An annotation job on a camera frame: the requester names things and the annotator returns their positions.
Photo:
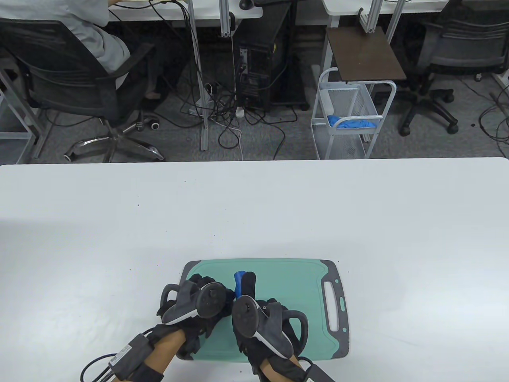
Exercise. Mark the black computer tower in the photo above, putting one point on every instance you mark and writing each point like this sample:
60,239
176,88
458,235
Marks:
258,63

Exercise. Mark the green cutting board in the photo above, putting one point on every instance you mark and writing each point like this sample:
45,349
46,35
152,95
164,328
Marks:
290,286

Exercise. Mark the person's right forearm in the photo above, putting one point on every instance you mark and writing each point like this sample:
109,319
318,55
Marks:
267,372

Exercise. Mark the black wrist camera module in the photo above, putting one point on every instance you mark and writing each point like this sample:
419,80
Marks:
131,354
320,374

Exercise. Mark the black mesh office chair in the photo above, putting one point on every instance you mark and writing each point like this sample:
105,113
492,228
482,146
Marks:
59,79

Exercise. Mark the grey mesh office chair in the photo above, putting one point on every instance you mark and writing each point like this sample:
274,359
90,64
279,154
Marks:
457,47

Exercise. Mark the blue cloth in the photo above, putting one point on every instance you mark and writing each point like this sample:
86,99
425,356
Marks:
352,123

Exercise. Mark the white metal frame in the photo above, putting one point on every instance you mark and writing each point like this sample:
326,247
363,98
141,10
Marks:
16,135

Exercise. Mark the dark brown board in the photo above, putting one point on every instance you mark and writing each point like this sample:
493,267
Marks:
364,55

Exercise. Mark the person's left forearm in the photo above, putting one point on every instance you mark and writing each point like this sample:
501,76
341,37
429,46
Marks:
165,350

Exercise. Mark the blue plastic scraper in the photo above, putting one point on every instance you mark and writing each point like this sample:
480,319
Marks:
239,282

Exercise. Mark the grey tracking controller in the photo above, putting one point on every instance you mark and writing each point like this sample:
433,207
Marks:
210,300
244,316

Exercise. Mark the white desk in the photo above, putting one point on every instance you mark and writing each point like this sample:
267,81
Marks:
346,6
214,12

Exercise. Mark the black computer mouse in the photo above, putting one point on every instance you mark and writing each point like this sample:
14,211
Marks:
245,4

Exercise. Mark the person's right hand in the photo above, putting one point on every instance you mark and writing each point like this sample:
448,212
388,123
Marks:
248,284

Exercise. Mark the aluminium profile post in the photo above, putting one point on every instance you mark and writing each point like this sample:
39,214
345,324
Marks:
394,24
372,20
226,20

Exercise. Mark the person's left hand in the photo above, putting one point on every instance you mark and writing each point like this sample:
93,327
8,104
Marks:
199,328

